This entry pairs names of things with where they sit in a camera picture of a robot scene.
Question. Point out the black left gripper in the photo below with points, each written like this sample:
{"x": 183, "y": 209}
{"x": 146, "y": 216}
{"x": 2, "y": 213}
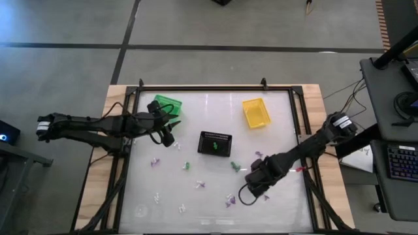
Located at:
{"x": 147, "y": 123}

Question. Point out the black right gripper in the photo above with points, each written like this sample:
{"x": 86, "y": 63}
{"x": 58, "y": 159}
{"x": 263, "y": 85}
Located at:
{"x": 269, "y": 169}

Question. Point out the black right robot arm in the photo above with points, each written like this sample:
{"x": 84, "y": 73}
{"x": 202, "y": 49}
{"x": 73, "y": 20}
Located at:
{"x": 310, "y": 147}

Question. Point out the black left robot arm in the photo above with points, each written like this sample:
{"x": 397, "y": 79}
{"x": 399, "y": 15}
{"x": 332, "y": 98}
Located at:
{"x": 81, "y": 125}

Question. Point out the green plastic basket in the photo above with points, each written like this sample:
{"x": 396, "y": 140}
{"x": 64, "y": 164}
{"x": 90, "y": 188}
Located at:
{"x": 168, "y": 102}

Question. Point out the red tag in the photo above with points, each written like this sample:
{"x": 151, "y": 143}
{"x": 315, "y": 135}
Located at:
{"x": 298, "y": 169}

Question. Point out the black plastic basket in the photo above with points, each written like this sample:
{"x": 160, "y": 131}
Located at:
{"x": 204, "y": 150}

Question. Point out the purple and white toy pieces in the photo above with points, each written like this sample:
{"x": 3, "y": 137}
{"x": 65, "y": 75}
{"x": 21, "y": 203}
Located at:
{"x": 232, "y": 199}

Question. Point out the yellow plastic basket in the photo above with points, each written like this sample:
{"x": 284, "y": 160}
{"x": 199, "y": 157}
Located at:
{"x": 256, "y": 114}

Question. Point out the white paper sheet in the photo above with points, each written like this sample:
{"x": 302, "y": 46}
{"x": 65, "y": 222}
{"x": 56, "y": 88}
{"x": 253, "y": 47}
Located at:
{"x": 359, "y": 160}

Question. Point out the grey desk with keyboard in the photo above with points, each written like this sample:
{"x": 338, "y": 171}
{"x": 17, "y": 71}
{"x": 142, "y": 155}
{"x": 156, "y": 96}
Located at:
{"x": 392, "y": 199}

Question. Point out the black floor object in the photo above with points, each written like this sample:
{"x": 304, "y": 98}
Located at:
{"x": 222, "y": 1}

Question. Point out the black backlit keyboard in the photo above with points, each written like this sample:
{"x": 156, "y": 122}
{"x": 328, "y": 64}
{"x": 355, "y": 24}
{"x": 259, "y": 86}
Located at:
{"x": 403, "y": 163}

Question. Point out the black round stand base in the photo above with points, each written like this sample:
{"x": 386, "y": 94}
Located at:
{"x": 396, "y": 104}

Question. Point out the dark grey cart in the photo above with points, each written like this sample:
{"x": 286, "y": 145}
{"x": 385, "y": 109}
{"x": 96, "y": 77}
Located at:
{"x": 19, "y": 156}

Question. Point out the black box with blue light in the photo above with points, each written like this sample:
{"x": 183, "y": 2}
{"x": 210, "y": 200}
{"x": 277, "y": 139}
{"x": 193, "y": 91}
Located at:
{"x": 11, "y": 134}

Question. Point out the black monitor pole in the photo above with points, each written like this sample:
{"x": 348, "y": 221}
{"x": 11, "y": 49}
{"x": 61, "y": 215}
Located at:
{"x": 392, "y": 52}

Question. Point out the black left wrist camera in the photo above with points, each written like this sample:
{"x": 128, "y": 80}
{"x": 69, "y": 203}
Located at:
{"x": 168, "y": 138}

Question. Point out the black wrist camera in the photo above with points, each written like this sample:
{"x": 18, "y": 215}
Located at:
{"x": 252, "y": 181}
{"x": 168, "y": 138}

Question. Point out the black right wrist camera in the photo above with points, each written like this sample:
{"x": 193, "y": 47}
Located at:
{"x": 252, "y": 181}

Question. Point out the black frame clamp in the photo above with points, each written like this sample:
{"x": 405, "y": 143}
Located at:
{"x": 264, "y": 83}
{"x": 141, "y": 83}

